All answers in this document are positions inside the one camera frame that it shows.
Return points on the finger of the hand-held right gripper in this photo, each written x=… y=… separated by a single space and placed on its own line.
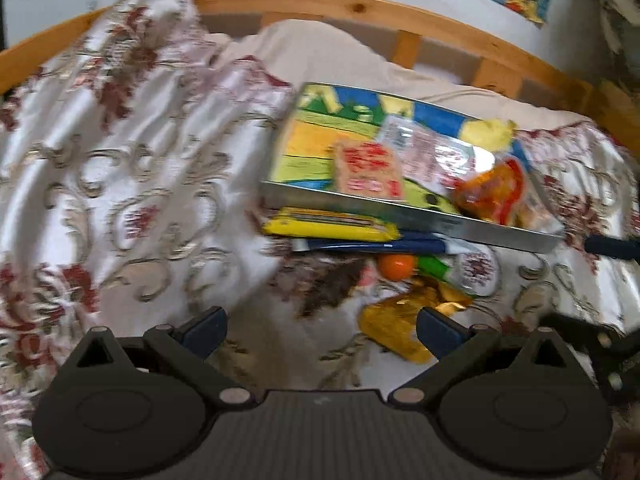
x=575 y=332
x=610 y=247

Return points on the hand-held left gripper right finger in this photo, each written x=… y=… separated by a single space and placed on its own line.
x=440 y=332

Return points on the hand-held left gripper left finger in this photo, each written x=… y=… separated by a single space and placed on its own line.
x=205 y=330

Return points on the gold yellow snack packet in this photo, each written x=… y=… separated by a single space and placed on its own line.
x=395 y=320

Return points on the tangerine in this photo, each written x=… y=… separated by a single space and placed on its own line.
x=395 y=266

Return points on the dark blue snack packet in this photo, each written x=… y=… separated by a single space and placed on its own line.
x=380 y=246

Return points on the orange sausage packet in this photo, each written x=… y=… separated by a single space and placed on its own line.
x=490 y=190

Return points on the colourful cardboard box tray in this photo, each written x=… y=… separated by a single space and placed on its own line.
x=300 y=197

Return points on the rice cracker packet red print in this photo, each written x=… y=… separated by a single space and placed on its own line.
x=367 y=170

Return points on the clear packet white label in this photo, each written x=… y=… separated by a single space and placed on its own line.
x=425 y=155

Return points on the floral satin blanket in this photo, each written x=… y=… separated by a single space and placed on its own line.
x=125 y=160

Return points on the colourful dinosaur drawing paper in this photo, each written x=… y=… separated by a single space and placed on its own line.
x=310 y=145

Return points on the hanging clothes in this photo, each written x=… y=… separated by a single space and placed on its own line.
x=620 y=5

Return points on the cream pillow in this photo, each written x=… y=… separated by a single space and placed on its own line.
x=310 y=45

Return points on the wooden bed frame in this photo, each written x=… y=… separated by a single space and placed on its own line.
x=350 y=7

